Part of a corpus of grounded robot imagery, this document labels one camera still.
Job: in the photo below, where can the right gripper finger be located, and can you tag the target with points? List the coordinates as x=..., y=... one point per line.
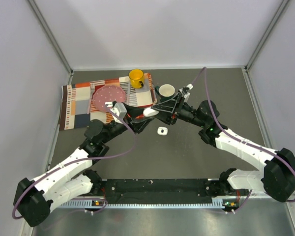
x=168, y=106
x=166, y=118

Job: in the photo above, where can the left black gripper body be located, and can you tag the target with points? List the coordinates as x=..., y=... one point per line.
x=131, y=122

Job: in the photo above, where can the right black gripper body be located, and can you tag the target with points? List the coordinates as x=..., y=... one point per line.
x=175, y=116

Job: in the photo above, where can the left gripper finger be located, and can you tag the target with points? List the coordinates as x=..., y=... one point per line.
x=139, y=125
x=134, y=112

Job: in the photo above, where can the white earbud charging case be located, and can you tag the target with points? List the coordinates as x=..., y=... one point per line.
x=163, y=131

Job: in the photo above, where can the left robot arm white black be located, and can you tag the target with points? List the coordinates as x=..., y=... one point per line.
x=36, y=198

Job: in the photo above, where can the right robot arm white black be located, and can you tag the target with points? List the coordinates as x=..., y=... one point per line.
x=274, y=171

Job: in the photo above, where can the dark green mug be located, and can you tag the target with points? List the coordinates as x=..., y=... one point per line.
x=165, y=92

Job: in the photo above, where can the lilac knife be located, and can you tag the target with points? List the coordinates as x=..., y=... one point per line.
x=128, y=93

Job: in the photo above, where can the pink dotted plate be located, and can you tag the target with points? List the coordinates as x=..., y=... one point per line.
x=107, y=93

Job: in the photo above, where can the yellow mug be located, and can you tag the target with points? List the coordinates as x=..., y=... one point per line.
x=136, y=78

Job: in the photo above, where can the lilac fork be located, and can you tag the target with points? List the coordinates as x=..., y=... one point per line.
x=92, y=89

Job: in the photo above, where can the patterned orange placemat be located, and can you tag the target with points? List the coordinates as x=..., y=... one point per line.
x=75, y=99

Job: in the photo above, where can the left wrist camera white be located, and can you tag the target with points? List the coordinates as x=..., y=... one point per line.
x=117, y=110

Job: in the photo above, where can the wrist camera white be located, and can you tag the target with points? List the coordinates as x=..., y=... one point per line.
x=185, y=92
x=117, y=110

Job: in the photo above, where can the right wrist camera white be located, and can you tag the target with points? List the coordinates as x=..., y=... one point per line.
x=185, y=92

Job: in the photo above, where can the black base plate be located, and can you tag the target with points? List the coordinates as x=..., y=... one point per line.
x=161, y=191

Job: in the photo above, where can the grey slotted cable duct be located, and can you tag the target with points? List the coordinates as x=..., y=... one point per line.
x=96, y=204

